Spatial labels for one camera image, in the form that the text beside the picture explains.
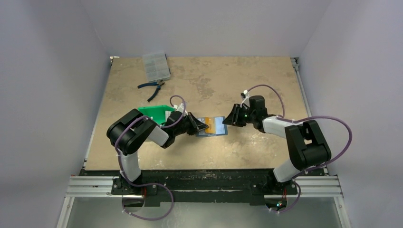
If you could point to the green plastic bin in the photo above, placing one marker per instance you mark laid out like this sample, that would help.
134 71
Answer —
158 113

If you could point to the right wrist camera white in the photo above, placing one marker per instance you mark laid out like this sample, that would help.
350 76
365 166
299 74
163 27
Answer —
245 98

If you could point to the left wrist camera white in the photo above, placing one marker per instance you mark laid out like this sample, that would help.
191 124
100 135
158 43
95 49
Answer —
180 108

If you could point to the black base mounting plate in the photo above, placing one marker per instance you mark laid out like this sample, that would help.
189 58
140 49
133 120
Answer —
200 186

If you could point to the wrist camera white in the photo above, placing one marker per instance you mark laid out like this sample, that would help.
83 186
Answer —
245 98
180 108

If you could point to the orange credit card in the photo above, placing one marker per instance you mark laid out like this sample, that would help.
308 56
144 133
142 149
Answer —
210 122

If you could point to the clear plastic organizer box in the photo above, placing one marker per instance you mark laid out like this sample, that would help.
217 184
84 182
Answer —
156 67

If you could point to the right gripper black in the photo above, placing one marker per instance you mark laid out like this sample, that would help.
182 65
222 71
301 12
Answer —
239 115

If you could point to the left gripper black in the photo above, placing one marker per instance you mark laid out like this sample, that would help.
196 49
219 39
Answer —
196 124

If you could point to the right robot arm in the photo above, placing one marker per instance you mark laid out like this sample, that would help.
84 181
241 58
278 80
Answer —
306 143

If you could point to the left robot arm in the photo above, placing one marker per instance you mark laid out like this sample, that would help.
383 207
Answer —
129 133

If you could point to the blue card holder wallet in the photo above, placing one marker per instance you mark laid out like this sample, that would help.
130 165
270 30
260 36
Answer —
221 129

